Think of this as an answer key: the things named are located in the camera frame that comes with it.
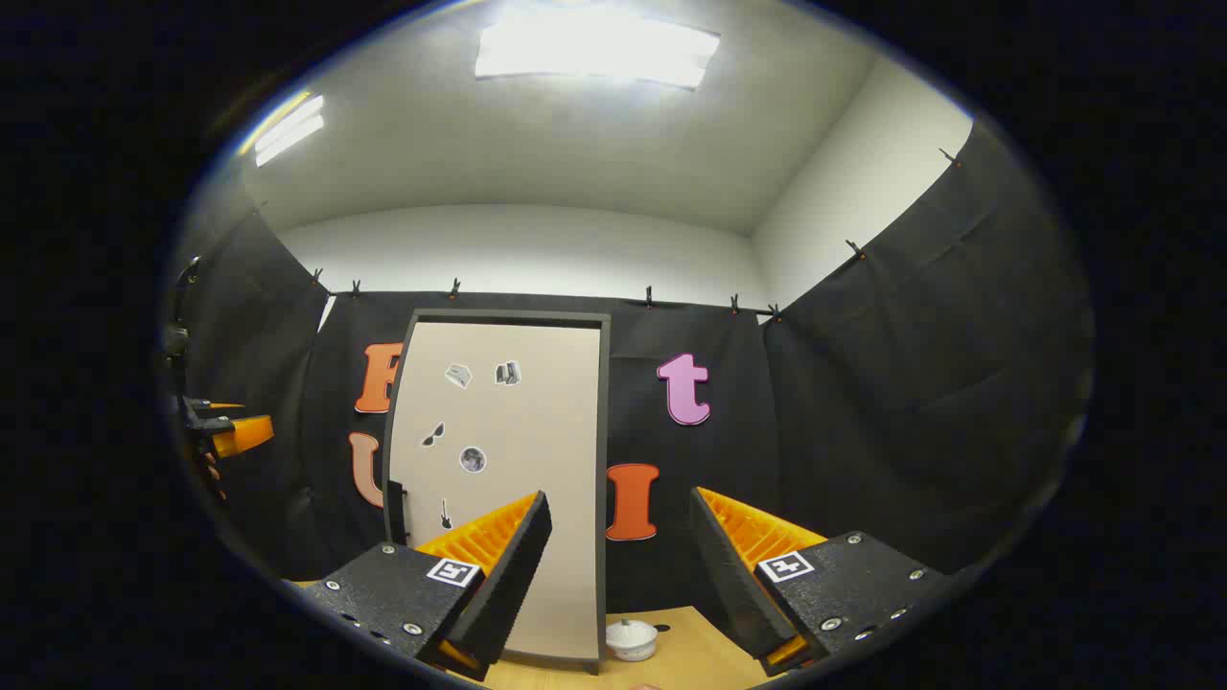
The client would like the small ceiling light panel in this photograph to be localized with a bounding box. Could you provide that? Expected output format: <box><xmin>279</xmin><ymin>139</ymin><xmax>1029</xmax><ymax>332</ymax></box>
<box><xmin>251</xmin><ymin>93</ymin><xmax>327</xmax><ymax>169</ymax></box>

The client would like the dark grey cabinet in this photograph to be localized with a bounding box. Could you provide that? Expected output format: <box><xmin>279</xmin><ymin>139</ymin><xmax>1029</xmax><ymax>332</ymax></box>
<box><xmin>382</xmin><ymin>309</ymin><xmax>613</xmax><ymax>677</ymax></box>

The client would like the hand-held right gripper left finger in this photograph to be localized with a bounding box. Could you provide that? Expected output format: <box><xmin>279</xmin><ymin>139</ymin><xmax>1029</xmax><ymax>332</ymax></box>
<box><xmin>302</xmin><ymin>491</ymin><xmax>554</xmax><ymax>681</ymax></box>

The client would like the black backdrop cloth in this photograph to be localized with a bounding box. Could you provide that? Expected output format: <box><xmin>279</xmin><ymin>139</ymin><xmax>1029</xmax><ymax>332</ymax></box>
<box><xmin>168</xmin><ymin>120</ymin><xmax>1094</xmax><ymax>614</ymax></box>

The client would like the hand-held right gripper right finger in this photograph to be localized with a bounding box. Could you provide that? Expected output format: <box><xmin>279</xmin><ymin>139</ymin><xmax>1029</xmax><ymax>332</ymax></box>
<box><xmin>688</xmin><ymin>487</ymin><xmax>950</xmax><ymax>678</ymax></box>

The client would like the black door handle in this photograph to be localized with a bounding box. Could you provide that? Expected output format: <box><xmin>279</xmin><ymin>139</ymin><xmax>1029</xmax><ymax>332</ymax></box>
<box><xmin>385</xmin><ymin>479</ymin><xmax>411</xmax><ymax>547</ymax></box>

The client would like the beige cabinet door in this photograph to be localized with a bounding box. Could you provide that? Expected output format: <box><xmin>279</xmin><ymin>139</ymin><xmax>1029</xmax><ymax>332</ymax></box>
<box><xmin>388</xmin><ymin>321</ymin><xmax>605</xmax><ymax>662</ymax></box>

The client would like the white lidded pot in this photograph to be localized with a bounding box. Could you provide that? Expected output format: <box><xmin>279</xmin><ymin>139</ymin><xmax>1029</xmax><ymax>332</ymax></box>
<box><xmin>606</xmin><ymin>618</ymin><xmax>660</xmax><ymax>663</ymax></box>

